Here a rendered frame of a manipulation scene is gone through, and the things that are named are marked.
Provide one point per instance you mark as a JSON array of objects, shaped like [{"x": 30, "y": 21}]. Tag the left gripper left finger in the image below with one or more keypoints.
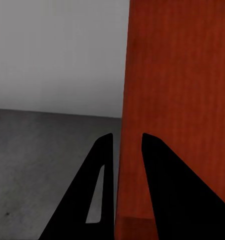
[{"x": 68, "y": 222}]

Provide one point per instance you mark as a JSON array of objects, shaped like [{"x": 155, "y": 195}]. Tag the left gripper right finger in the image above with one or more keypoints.
[{"x": 184, "y": 207}]

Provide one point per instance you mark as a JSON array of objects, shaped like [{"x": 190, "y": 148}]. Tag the storage box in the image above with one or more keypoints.
[{"x": 174, "y": 89}]

